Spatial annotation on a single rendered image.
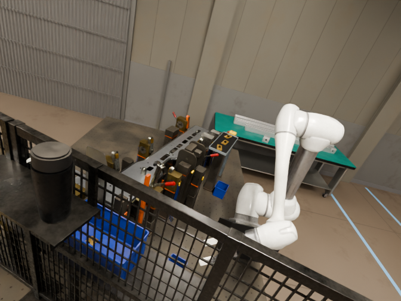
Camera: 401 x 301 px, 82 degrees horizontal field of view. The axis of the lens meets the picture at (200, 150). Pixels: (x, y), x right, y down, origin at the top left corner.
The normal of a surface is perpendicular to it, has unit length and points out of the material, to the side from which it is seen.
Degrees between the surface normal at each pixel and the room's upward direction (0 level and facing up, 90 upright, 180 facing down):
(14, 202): 0
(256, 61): 90
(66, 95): 90
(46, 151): 0
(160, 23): 90
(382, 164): 90
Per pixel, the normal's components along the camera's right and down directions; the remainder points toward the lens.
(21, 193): 0.26, -0.85
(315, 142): -0.29, 0.64
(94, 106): -0.05, 0.47
